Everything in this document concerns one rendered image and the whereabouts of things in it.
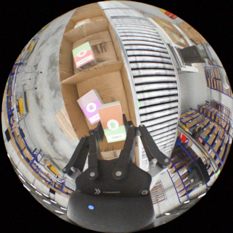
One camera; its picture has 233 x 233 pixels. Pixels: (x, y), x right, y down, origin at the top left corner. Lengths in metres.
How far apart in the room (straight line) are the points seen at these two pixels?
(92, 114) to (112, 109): 0.25
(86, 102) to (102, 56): 0.29
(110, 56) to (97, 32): 0.29
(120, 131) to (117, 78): 0.32
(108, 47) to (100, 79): 0.23
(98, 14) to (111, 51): 0.64
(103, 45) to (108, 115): 0.47
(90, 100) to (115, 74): 0.20
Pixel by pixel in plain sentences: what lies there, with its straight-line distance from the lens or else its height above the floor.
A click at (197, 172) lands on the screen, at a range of 0.73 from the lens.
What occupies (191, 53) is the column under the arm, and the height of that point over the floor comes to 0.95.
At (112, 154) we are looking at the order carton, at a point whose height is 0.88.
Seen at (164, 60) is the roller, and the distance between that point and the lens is 0.81.
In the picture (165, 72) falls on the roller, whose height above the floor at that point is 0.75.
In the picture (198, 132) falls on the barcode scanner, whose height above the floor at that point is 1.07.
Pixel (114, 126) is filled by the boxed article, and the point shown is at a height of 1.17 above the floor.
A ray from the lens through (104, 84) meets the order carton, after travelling 0.46.
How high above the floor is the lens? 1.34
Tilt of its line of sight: 70 degrees down
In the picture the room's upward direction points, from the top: 175 degrees clockwise
